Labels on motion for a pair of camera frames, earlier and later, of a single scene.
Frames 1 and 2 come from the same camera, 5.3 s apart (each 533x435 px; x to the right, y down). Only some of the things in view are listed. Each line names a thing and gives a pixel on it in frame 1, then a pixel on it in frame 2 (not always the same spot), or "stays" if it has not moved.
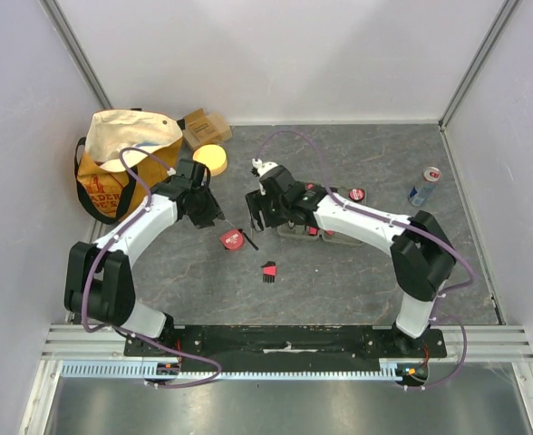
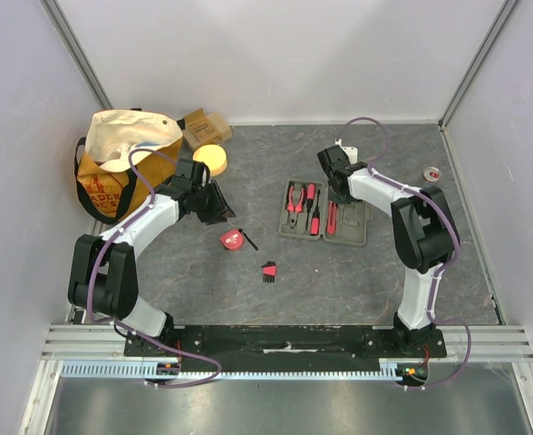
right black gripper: [257, 208] to [339, 187]
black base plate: [287, 344] stays
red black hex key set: [269, 272] stays
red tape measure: [232, 239] stays
